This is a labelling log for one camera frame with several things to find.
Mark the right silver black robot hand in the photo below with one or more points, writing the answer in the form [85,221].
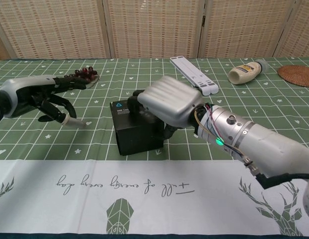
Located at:
[169,99]

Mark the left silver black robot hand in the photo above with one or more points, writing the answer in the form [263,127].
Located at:
[27,94]

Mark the black paper box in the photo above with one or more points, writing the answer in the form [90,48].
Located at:
[137,134]

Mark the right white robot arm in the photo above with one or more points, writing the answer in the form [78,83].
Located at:
[256,147]

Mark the white folding stand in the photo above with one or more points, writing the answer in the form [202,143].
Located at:
[192,74]

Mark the dark red grape bunch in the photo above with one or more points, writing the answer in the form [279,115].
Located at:
[86,72]

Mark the bamboo folding screen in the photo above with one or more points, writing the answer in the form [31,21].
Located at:
[154,30]

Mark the mayonnaise squeeze bottle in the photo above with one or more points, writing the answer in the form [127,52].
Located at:
[244,72]

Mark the green grid tablecloth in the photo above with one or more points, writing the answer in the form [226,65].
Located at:
[45,199]

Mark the round woven brown coaster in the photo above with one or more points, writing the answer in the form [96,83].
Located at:
[296,74]

